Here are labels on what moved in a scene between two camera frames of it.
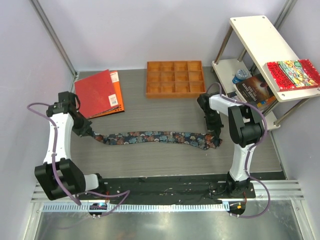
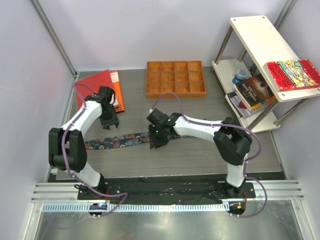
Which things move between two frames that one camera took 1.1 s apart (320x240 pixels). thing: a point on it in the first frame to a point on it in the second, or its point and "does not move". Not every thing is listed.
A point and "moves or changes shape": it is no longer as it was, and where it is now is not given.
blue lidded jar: [241, 75] does not move
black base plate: [157, 188] does not move
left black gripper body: [81, 125] to [109, 116]
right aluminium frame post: [280, 21] does not move
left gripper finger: [91, 132] to [106, 126]
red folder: [95, 94] does not move
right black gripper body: [213, 121] to [157, 134]
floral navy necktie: [206, 141] moves or changes shape
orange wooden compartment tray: [175, 79] does not move
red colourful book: [294, 74] does not move
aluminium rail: [283, 190] does not move
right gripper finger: [216, 140] to [153, 144]
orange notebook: [116, 83] does not move
